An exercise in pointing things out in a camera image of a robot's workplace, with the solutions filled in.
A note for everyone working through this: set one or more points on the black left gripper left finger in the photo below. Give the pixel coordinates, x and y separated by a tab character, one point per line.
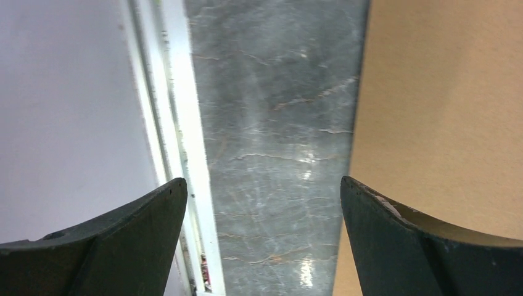
126	251

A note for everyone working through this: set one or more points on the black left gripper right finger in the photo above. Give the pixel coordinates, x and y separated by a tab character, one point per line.
401	251

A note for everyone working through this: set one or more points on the brown backing board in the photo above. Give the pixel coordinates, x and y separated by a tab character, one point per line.
439	116

